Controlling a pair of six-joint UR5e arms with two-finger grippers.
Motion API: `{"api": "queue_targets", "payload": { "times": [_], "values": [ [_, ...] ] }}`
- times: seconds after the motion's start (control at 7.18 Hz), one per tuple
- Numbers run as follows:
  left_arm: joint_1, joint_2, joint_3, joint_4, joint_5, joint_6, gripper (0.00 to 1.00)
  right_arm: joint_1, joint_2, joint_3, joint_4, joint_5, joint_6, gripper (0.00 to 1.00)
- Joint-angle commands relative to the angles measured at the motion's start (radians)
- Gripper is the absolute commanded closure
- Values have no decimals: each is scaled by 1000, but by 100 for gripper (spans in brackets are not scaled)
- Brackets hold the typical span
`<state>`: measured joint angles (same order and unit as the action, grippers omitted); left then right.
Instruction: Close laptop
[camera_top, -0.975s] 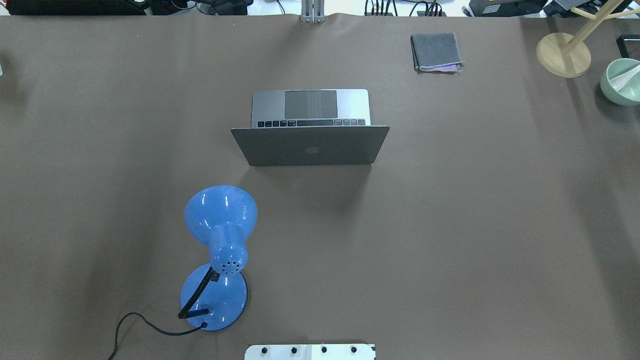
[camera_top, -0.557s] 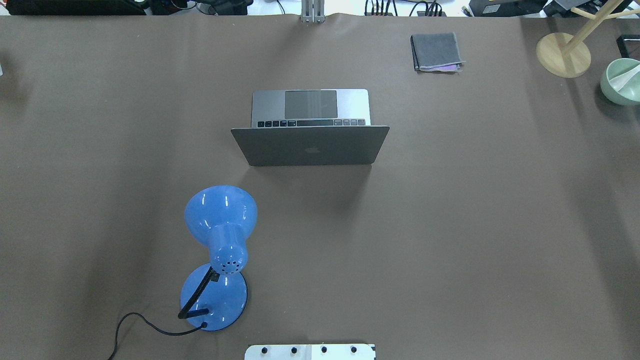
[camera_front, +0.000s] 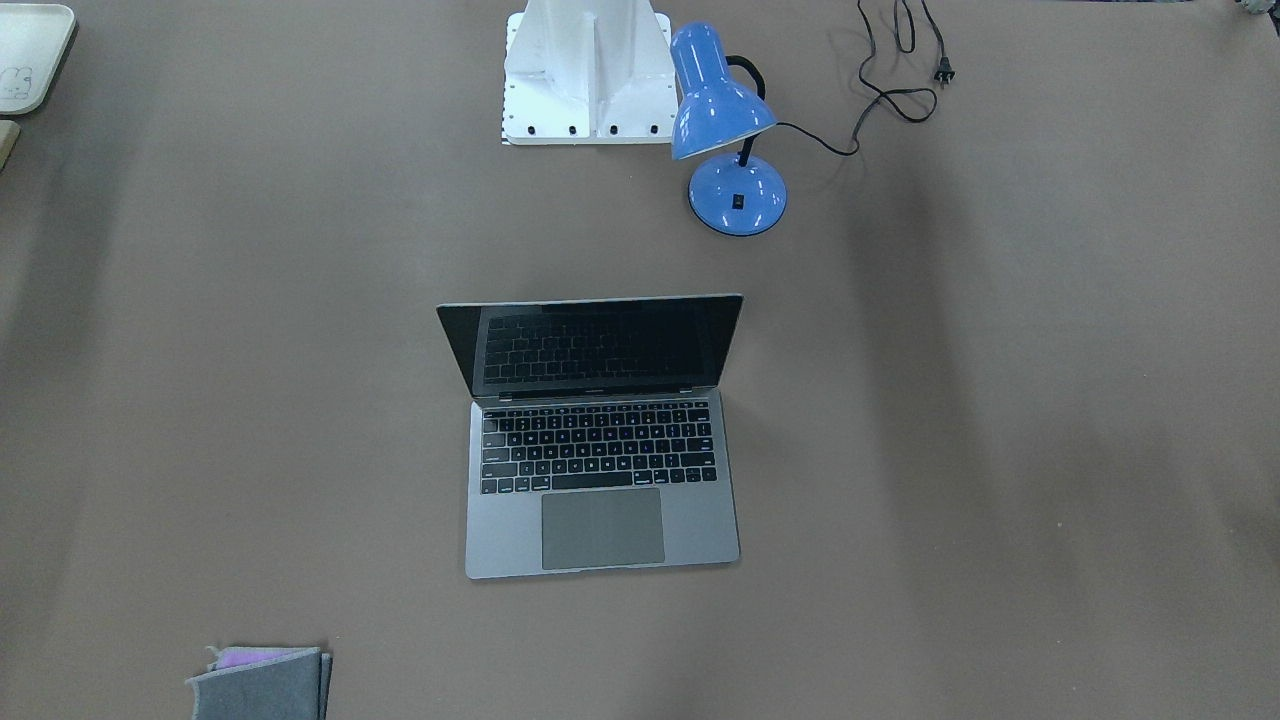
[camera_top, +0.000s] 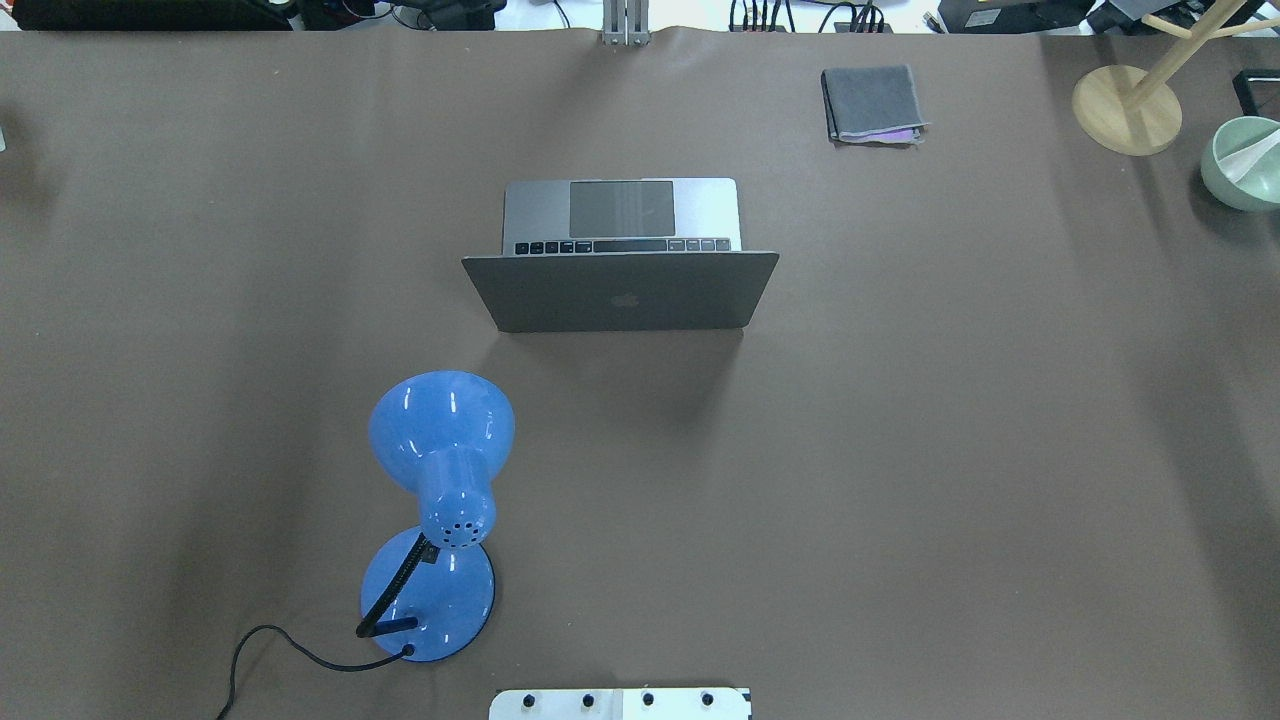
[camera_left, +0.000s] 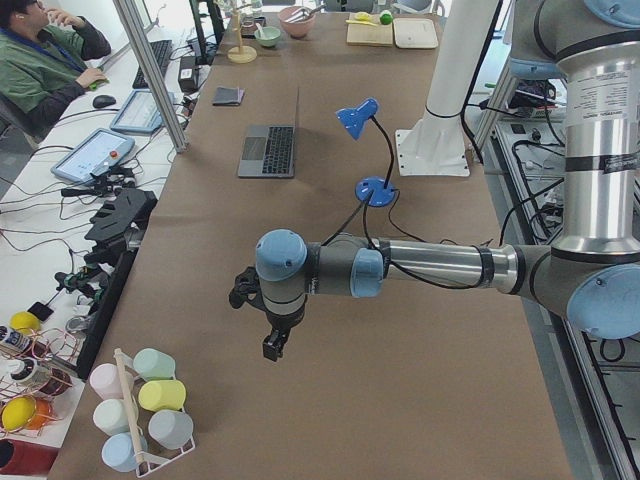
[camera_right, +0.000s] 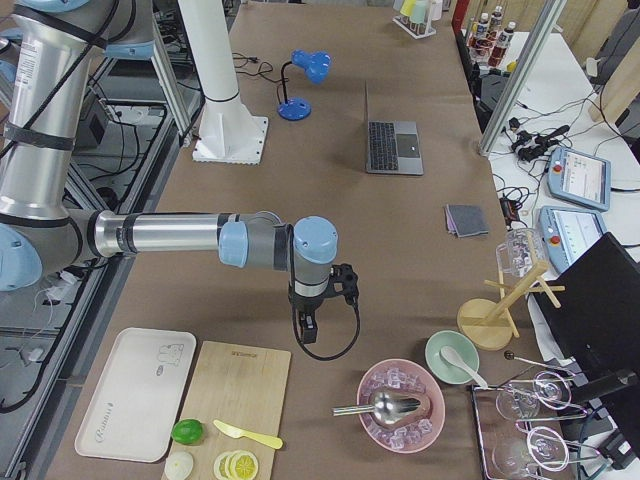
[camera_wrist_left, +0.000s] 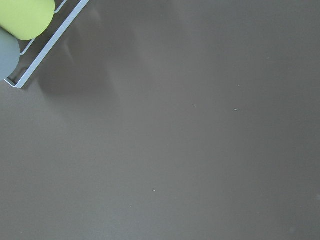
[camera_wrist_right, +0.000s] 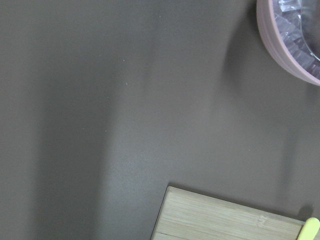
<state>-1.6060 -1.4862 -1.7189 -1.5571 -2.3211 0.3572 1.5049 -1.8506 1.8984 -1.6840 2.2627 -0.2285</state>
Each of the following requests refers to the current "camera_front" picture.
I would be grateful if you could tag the grey laptop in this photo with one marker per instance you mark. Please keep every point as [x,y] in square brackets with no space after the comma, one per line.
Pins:
[596,436]

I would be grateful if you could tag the blue desk lamp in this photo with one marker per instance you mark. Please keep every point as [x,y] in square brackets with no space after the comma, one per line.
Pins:
[722,110]

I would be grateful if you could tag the grey folded cloth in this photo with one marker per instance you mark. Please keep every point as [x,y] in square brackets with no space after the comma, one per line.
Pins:
[263,683]

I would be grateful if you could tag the wooden cutting board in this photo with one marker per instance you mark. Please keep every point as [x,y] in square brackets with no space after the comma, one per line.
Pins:
[9,134]

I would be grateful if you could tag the cream plastic tray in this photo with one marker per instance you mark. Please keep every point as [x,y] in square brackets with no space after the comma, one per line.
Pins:
[34,39]

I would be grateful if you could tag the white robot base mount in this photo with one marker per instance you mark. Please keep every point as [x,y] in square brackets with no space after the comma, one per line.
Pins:
[588,72]

